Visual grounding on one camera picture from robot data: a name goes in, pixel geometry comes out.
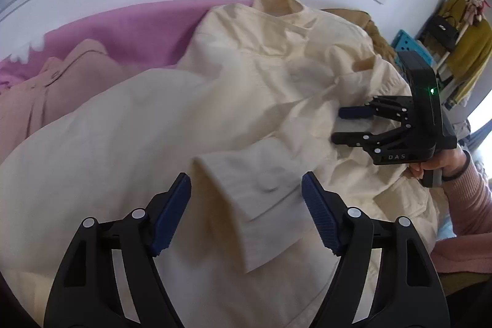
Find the teal plastic basket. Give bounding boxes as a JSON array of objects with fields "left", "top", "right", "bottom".
[{"left": 392, "top": 29, "right": 434, "bottom": 67}]

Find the person's right hand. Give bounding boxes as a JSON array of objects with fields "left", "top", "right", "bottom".
[{"left": 409, "top": 147, "right": 467, "bottom": 179}]

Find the pale pink garment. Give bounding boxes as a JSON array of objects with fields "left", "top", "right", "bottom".
[{"left": 1, "top": 39, "right": 143, "bottom": 160}]

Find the pink bed sheet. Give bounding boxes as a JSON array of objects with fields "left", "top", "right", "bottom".
[{"left": 1, "top": 0, "right": 231, "bottom": 92}]

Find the black hanging bag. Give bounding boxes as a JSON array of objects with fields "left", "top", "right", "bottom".
[{"left": 426, "top": 14, "right": 459, "bottom": 53}]

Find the right forearm pink sleeve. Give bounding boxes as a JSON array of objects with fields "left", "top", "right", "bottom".
[{"left": 431, "top": 154, "right": 491, "bottom": 274}]

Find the mustard yellow hanging garment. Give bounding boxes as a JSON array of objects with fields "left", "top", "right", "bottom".
[{"left": 442, "top": 18, "right": 491, "bottom": 110}]

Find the cream large shirt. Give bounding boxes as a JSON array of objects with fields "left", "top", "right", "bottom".
[{"left": 1, "top": 0, "right": 438, "bottom": 327}]

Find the wooden coat rack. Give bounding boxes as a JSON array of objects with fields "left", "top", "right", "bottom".
[{"left": 438, "top": 0, "right": 488, "bottom": 61}]

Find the olive brown garment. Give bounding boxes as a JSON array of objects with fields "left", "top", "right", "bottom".
[{"left": 323, "top": 8, "right": 397, "bottom": 66}]

